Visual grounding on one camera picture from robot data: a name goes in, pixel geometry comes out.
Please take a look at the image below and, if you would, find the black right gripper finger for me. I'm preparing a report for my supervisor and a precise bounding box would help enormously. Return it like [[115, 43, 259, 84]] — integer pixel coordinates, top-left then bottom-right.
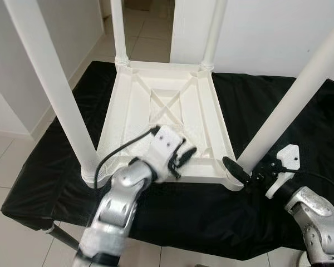
[[222, 156, 253, 191]]

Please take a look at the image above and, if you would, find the black metal folding table leg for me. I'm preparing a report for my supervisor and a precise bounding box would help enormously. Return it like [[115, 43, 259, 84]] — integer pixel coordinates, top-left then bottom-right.
[[45, 221, 82, 252]]

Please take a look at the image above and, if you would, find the black cloth table cover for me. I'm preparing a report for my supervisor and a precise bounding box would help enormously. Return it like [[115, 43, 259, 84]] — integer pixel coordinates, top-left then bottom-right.
[[1, 60, 334, 261]]

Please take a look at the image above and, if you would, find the white plastic children table top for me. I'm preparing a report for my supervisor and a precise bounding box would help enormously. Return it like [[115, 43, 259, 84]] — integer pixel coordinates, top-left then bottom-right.
[[94, 60, 238, 193]]

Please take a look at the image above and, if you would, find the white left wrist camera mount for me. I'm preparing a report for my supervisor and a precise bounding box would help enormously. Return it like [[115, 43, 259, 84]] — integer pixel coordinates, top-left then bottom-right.
[[149, 125, 186, 184]]

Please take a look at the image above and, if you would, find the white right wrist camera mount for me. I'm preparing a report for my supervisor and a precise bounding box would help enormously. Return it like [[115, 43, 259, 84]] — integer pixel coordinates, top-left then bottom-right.
[[265, 144, 301, 200]]

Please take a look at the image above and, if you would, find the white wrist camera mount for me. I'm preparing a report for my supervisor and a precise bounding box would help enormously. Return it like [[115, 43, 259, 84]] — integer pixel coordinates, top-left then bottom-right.
[[265, 144, 301, 200], [149, 125, 186, 184]]

